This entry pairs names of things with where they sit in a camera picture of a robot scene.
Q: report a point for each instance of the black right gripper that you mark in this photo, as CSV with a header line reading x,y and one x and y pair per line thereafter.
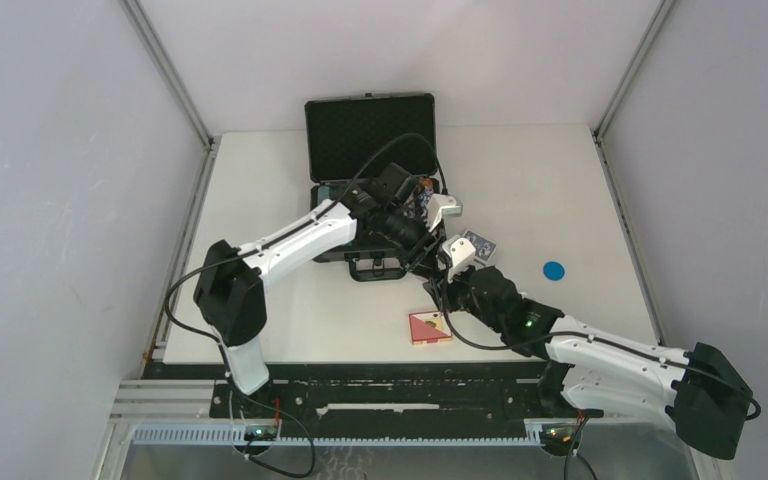
x,y
442,289

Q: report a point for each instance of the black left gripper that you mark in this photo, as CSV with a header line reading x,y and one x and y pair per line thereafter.
x,y
425,249

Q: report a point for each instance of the blue playing card deck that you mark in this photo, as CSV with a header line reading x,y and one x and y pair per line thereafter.
x,y
485,248

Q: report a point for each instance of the blue round button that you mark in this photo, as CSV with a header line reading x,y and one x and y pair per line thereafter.
x,y
554,271

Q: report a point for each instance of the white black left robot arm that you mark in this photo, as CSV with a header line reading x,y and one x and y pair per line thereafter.
x,y
233,282

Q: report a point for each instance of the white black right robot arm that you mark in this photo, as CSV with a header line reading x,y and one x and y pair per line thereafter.
x,y
697,394

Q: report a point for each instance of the blue purple poker chip row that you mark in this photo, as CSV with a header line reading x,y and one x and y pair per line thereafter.
x,y
423,195

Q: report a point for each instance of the red playing card deck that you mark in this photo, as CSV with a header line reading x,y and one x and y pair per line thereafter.
x,y
428,328

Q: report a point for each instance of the black poker chip case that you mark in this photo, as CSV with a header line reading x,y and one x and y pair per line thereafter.
x,y
356,138

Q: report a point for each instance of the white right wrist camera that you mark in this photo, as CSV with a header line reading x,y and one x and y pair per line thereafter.
x,y
458,252

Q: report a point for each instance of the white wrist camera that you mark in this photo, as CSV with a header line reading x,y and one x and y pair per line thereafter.
x,y
444,208
458,252

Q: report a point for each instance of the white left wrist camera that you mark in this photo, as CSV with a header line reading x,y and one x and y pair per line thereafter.
x,y
444,208

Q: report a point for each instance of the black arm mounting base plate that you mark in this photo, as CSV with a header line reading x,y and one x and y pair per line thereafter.
x,y
382,426

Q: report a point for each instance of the aluminium frame rail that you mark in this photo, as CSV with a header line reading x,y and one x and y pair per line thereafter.
x,y
159,397

